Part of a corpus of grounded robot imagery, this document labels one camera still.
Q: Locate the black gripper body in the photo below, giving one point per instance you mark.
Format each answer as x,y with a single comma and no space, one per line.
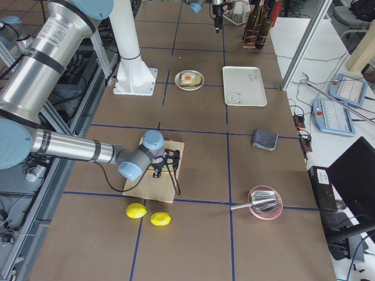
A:
157,167
217,13

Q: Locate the white bowl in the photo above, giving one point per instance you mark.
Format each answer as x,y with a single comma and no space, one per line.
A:
177,80

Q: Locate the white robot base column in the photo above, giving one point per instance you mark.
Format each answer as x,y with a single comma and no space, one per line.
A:
133,77

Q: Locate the white bear tray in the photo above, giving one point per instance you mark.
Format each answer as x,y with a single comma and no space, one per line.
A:
243,86

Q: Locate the wooden cutting board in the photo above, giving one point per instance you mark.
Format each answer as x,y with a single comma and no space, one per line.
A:
150,188

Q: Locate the dark wine bottle back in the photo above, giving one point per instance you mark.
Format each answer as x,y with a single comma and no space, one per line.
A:
251,23

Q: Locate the dark wine bottle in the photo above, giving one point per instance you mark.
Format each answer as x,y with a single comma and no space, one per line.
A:
251,23
265,24

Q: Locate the dark wine bottle front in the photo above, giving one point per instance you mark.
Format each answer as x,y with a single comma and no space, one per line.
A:
265,24

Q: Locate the yellow lemon right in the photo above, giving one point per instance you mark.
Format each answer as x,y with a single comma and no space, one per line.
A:
160,219

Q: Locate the yellow lemon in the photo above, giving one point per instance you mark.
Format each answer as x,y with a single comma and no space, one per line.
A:
136,210
160,219

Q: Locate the yellow lemon left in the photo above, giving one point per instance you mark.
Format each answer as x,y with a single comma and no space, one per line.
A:
136,210

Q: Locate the fried egg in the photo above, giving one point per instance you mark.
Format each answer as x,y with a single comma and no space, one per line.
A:
187,78

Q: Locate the bottom bread slice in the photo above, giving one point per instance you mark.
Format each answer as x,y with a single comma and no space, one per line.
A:
196,82

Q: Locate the grey folded cloth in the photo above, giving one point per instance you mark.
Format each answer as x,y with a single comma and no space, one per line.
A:
264,139

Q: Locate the metal scoop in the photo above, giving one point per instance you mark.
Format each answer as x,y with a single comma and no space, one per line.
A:
262,201

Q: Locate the pink bowl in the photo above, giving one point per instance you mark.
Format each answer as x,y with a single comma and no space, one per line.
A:
271,214

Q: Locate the black computer box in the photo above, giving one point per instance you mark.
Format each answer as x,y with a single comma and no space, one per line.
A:
322,189

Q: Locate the teach pendant far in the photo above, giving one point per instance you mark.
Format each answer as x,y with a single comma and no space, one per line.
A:
348,89

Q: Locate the teach pendant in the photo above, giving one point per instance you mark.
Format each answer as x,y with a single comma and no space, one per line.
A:
348,89
332,117

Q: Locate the teach pendant near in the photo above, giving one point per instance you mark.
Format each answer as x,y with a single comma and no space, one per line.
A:
332,117

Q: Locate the black monitor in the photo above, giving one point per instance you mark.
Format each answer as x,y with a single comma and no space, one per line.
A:
352,175

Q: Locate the white wire rack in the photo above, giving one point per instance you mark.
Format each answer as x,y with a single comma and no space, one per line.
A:
239,12

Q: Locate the copper wire bottle rack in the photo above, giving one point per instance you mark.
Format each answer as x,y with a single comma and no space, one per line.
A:
254,36

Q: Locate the aluminium frame post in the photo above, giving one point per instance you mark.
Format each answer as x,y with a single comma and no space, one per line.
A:
318,15

